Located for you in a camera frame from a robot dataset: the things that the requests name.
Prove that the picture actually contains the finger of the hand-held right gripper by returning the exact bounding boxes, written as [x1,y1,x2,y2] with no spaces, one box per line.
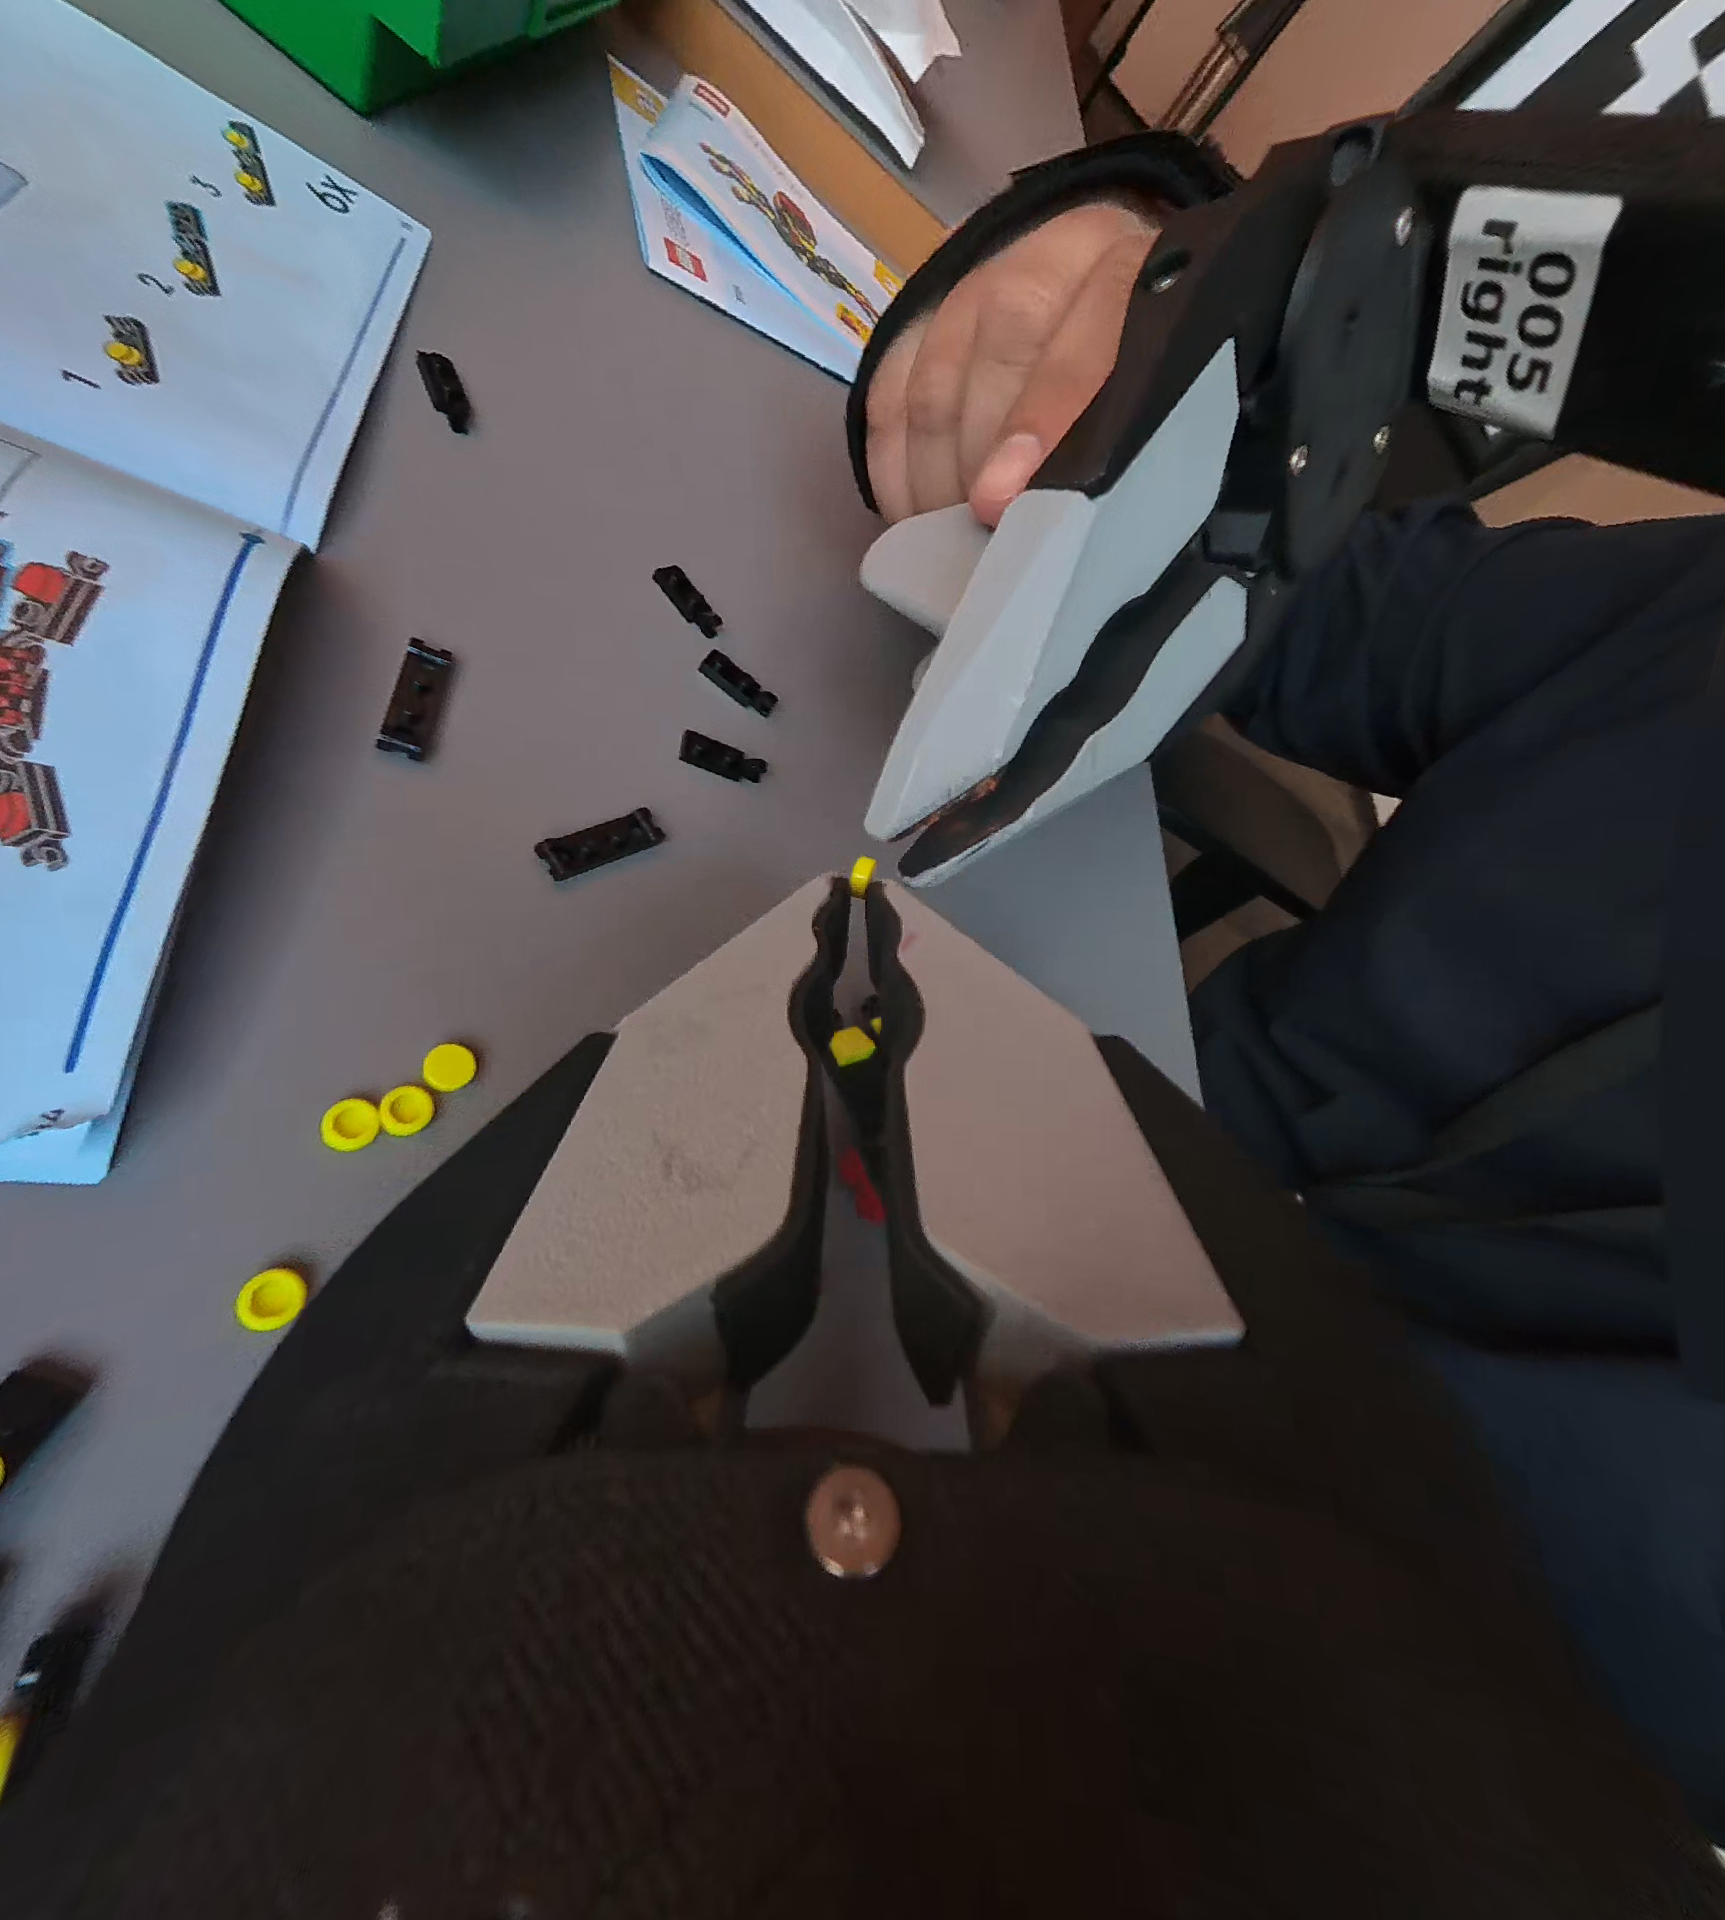
[859,339,1247,844]
[897,574,1248,889]

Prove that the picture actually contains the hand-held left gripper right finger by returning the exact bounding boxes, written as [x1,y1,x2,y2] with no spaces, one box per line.
[874,882,1247,1445]

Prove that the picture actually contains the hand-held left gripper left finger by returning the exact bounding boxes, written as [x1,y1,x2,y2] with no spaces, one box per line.
[466,875,858,1394]

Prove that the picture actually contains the person's right forearm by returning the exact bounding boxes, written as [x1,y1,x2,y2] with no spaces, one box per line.
[1220,495,1725,812]

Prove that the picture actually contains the person's right hand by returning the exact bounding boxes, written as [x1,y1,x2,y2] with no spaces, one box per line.
[866,209,1171,525]

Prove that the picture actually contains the person's dark clothing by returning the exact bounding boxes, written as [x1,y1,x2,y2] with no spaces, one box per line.
[1177,495,1725,1877]

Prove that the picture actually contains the closed instruction booklet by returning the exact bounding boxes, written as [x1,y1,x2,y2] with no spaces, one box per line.
[607,57,912,384]

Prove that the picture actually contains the white paper bag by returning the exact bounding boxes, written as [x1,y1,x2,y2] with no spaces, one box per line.
[733,0,942,171]

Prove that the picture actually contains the plywood tray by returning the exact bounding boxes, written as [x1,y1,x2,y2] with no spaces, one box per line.
[620,0,956,262]

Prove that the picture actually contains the open instruction booklet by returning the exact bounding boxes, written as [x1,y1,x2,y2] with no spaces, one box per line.
[0,0,431,1187]

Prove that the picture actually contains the green plastic bin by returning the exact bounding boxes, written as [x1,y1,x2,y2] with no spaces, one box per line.
[222,0,622,120]

